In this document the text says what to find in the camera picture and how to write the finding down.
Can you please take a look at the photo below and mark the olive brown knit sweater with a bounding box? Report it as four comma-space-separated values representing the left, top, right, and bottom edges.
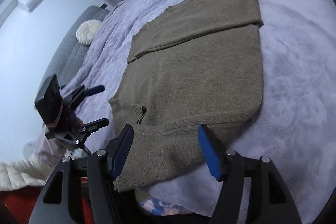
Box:
109, 0, 263, 192

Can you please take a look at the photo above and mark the grey quilted headboard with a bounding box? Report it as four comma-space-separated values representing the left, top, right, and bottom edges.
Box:
39, 6, 109, 88

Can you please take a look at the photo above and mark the round cream pleated cushion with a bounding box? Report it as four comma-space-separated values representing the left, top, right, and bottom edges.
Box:
76, 19, 102, 46

